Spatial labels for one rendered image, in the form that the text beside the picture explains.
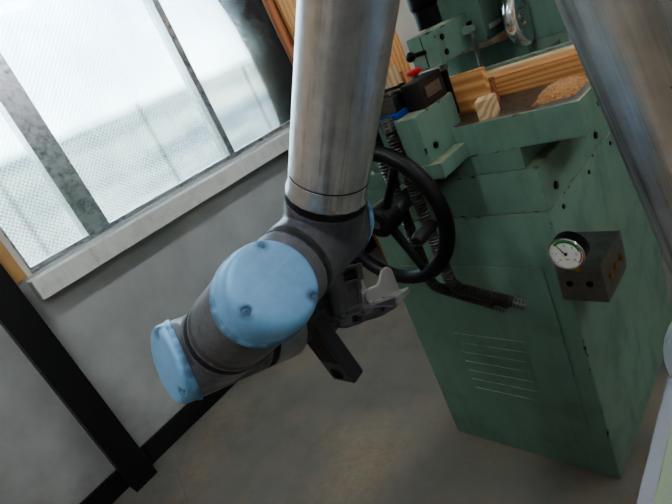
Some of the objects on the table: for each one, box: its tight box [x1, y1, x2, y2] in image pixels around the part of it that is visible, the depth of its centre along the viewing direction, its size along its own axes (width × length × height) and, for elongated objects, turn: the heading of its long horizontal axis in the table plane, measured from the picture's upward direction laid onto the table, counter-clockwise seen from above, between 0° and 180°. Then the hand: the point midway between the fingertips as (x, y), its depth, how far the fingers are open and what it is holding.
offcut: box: [474, 92, 500, 121], centre depth 89 cm, size 4×3×3 cm
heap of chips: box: [531, 75, 589, 106], centre depth 84 cm, size 7×10×2 cm
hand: (390, 295), depth 77 cm, fingers open, 4 cm apart
